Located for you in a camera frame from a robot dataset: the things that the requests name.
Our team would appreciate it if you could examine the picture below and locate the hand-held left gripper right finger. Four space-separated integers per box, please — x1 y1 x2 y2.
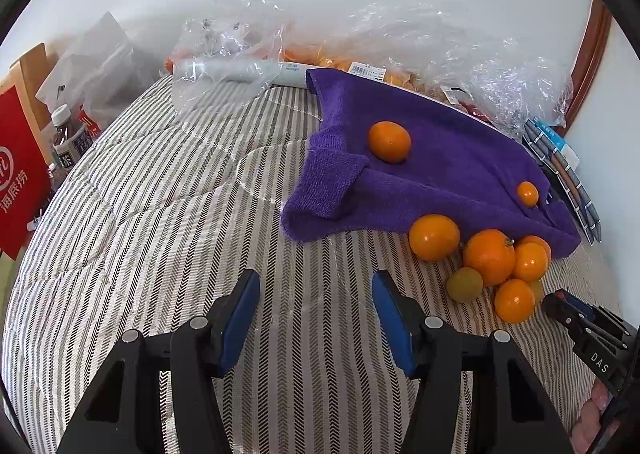
371 269 571 454

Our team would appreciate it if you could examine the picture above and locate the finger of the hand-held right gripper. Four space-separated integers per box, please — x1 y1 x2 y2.
542 289 599 341

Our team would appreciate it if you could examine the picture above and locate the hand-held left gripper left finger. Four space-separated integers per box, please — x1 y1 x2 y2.
57 268 262 454

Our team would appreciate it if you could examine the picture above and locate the small orange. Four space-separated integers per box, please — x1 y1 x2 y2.
516 181 540 208

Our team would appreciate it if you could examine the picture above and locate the purple towel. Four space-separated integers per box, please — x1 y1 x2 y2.
280 67 582 257

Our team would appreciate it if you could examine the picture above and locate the person's right hand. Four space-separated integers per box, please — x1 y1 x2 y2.
570 376 626 454

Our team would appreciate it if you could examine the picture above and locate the grey checked cloth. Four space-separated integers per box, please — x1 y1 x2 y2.
520 118 603 245

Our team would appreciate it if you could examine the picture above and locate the blue and white tissue pack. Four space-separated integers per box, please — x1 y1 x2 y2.
537 121 581 167

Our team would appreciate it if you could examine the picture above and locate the drink bottle with red label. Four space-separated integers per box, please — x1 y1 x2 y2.
77 104 103 140

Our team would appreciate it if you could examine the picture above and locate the white roll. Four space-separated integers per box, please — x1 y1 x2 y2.
172 57 318 90

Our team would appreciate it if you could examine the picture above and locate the drink bottle with dark label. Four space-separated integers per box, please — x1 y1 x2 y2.
50 104 93 167

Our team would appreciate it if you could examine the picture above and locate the red paper bag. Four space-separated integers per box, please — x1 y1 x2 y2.
0 84 53 260

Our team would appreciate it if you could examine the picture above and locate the bagged pile of kumquats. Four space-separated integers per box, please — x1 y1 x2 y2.
280 47 416 90

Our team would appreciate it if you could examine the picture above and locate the large clear plastic bag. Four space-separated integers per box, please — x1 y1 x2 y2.
345 2 573 135

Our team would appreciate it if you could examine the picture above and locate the white plastic bag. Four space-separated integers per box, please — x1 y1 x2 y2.
35 9 151 132

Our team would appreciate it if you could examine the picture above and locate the brown wooden door frame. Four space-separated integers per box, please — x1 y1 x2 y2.
565 0 613 125

